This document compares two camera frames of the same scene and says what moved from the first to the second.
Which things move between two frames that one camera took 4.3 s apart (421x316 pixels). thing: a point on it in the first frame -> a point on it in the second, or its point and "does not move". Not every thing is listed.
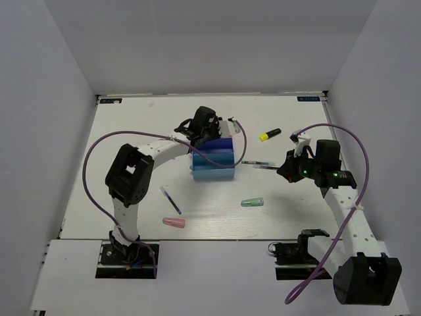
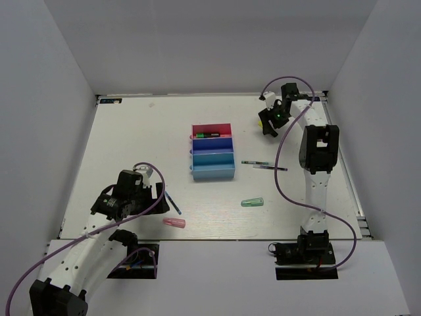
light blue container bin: [203, 168] does not move
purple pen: [262, 166] does not move
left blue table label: [108, 101] does not move
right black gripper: [287, 170] -> [266, 115]
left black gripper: [215, 123] -> [164, 207]
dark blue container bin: [220, 146] does not move
